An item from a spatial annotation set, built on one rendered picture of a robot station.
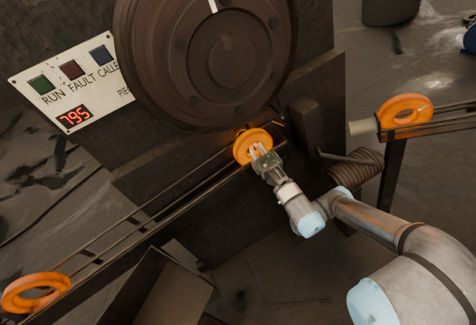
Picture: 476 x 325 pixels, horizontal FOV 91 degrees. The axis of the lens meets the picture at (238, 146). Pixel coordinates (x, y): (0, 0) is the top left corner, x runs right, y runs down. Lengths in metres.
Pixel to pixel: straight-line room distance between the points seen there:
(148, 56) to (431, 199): 1.50
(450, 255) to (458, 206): 1.12
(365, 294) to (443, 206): 1.18
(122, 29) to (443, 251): 0.71
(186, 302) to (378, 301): 0.54
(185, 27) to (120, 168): 0.56
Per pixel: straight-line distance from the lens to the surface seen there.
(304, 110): 0.86
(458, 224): 1.59
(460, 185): 1.72
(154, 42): 0.55
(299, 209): 0.70
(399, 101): 0.91
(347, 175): 1.00
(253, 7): 0.55
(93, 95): 0.76
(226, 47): 0.53
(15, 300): 1.20
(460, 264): 0.52
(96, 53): 0.72
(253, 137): 0.82
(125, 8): 0.58
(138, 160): 0.87
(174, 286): 0.87
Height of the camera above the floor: 1.32
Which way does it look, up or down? 41 degrees down
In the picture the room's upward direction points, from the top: 24 degrees counter-clockwise
